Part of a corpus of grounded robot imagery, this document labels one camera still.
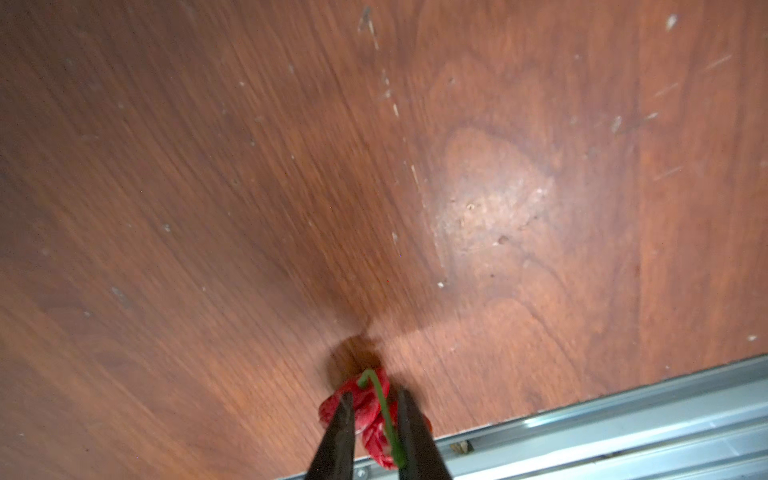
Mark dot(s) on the red fake cherry pair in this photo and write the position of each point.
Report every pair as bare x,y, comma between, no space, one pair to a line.
373,403

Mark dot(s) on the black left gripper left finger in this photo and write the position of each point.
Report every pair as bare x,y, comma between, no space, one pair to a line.
334,457

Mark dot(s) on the aluminium front rail frame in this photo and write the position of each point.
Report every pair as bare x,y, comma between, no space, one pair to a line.
707,425

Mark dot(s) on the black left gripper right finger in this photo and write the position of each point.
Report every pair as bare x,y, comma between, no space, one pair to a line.
423,460

